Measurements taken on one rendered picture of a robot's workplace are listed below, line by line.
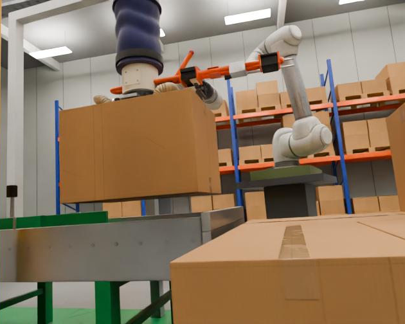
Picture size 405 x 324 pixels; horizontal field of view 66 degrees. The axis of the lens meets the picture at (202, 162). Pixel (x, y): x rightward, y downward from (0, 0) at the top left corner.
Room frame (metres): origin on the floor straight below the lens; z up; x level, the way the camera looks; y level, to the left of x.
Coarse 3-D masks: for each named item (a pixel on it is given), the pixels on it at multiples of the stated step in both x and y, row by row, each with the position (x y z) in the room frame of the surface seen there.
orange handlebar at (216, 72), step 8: (248, 64) 1.24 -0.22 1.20; (256, 64) 1.24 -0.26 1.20; (280, 64) 1.25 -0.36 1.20; (200, 72) 1.30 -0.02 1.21; (208, 72) 1.29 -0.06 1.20; (216, 72) 1.28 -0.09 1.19; (224, 72) 1.31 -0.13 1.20; (160, 80) 1.35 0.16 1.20; (168, 80) 1.34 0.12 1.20; (112, 88) 1.41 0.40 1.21; (120, 88) 1.40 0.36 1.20
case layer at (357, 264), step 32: (256, 224) 1.19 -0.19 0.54; (288, 224) 1.08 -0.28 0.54; (320, 224) 0.99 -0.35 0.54; (352, 224) 0.92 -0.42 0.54; (384, 224) 0.85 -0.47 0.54; (192, 256) 0.57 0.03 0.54; (224, 256) 0.54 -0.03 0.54; (256, 256) 0.52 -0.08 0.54; (288, 256) 0.50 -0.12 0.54; (320, 256) 0.48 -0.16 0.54; (352, 256) 0.46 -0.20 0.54; (384, 256) 0.45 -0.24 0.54; (192, 288) 0.52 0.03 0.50; (224, 288) 0.51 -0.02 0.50; (256, 288) 0.50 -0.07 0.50; (288, 288) 0.48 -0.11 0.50; (320, 288) 0.47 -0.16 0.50; (352, 288) 0.46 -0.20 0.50; (384, 288) 0.45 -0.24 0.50; (192, 320) 0.52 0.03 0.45; (224, 320) 0.51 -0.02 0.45; (256, 320) 0.50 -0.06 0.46; (288, 320) 0.48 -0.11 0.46; (320, 320) 0.47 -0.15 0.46; (352, 320) 0.46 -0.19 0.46; (384, 320) 0.45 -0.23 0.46
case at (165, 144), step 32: (160, 96) 1.17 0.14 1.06; (192, 96) 1.14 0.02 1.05; (64, 128) 1.28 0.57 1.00; (96, 128) 1.24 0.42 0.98; (128, 128) 1.20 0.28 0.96; (160, 128) 1.17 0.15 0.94; (192, 128) 1.14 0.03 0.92; (64, 160) 1.28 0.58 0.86; (96, 160) 1.24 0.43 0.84; (128, 160) 1.21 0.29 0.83; (160, 160) 1.17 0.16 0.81; (192, 160) 1.14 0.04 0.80; (64, 192) 1.28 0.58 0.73; (96, 192) 1.24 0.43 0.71; (128, 192) 1.21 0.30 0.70; (160, 192) 1.17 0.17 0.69; (192, 192) 1.14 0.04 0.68
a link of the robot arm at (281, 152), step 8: (288, 128) 1.91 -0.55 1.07; (280, 136) 1.90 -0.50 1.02; (288, 136) 1.85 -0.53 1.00; (280, 144) 1.89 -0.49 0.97; (288, 144) 1.84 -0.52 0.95; (280, 152) 1.90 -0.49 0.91; (288, 152) 1.86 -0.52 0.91; (280, 160) 1.91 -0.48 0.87; (288, 160) 1.89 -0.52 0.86; (296, 160) 1.90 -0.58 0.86
